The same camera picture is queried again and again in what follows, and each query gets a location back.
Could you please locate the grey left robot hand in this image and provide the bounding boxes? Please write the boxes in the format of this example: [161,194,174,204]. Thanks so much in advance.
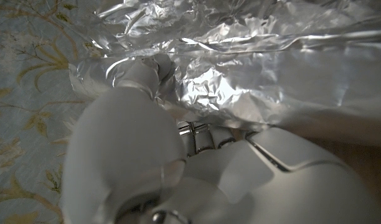
[59,54,381,224]

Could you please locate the aluminum foil roll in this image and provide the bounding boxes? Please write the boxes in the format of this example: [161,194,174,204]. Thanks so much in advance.
[68,0,381,133]

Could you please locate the floral printed backdrop cloth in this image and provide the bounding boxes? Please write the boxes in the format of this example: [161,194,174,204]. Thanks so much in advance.
[0,0,116,224]

